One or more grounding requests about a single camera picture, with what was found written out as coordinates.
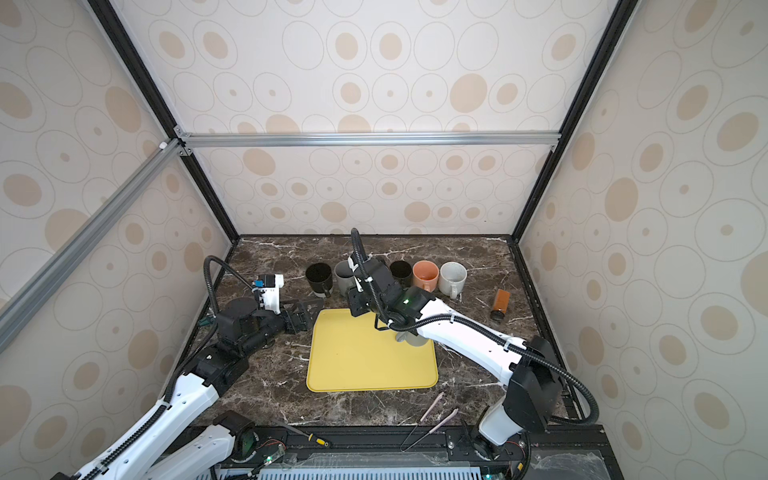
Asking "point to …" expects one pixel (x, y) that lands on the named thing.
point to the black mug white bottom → (319, 276)
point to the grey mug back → (411, 338)
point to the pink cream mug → (425, 274)
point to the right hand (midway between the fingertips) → (353, 291)
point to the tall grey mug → (344, 277)
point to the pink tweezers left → (422, 419)
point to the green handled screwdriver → (206, 321)
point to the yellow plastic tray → (349, 353)
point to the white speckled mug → (452, 278)
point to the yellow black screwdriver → (311, 436)
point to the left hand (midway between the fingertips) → (318, 300)
